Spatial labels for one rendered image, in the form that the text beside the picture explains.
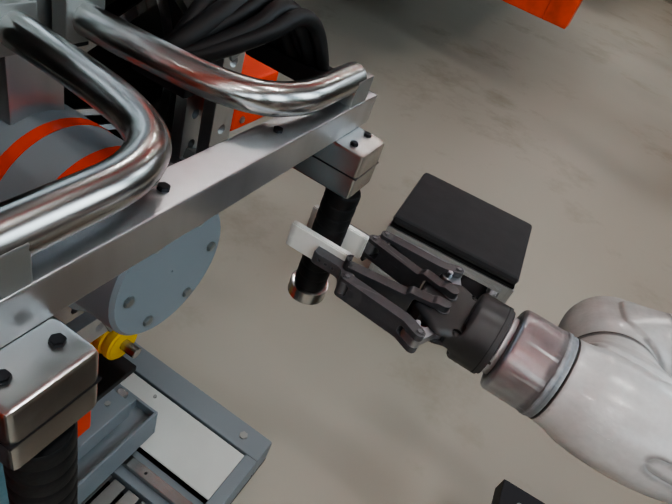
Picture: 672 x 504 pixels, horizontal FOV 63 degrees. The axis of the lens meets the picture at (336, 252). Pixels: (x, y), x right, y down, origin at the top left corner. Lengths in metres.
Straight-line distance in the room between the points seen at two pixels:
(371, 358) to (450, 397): 0.25
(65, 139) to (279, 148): 0.17
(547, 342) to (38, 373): 0.41
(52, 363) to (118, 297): 0.15
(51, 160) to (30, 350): 0.21
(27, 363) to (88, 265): 0.05
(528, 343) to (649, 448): 0.13
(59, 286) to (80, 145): 0.20
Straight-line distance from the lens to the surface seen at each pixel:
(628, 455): 0.55
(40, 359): 0.29
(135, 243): 0.31
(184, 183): 0.34
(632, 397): 0.54
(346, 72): 0.47
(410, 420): 1.55
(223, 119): 0.71
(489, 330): 0.53
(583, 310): 0.70
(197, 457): 1.25
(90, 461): 1.17
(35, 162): 0.47
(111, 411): 1.12
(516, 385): 0.53
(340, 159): 0.50
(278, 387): 1.47
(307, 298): 0.61
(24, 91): 0.50
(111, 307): 0.43
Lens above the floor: 1.18
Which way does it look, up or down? 38 degrees down
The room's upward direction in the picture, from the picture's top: 22 degrees clockwise
